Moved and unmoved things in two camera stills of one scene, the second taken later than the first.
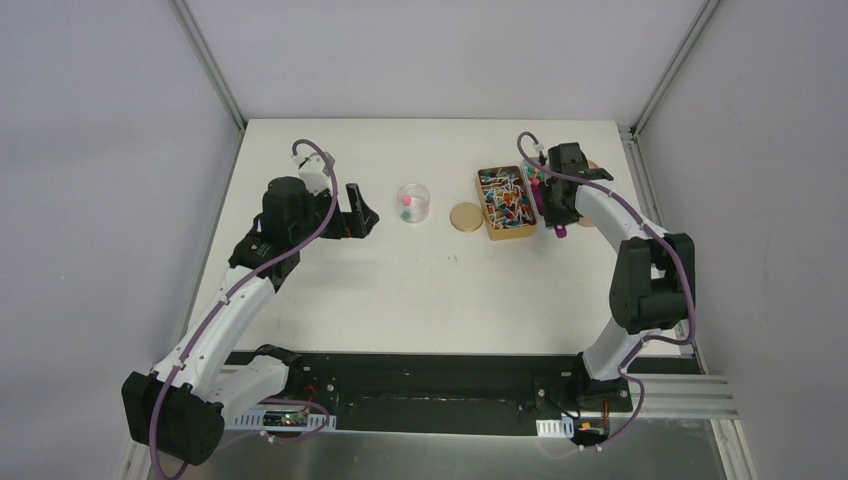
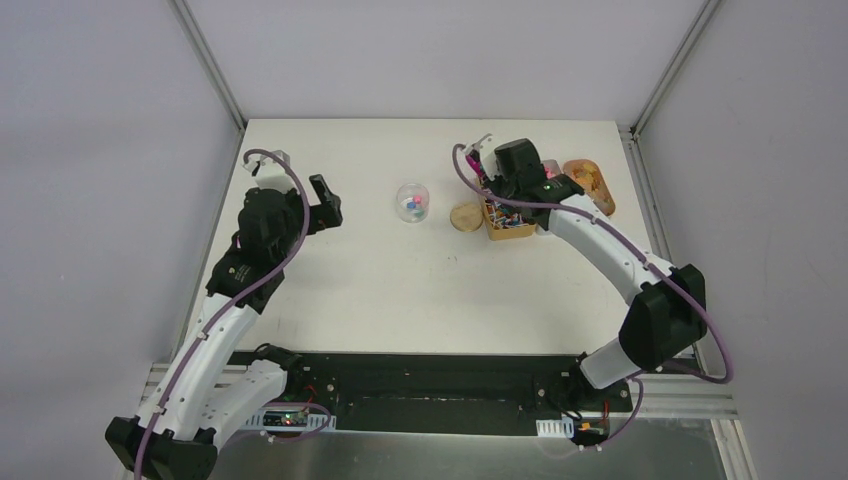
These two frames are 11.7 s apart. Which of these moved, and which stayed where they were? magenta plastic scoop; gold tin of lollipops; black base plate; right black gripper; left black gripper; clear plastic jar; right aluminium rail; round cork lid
Moved: right black gripper; left black gripper; magenta plastic scoop
Stayed: gold tin of lollipops; round cork lid; clear plastic jar; black base plate; right aluminium rail
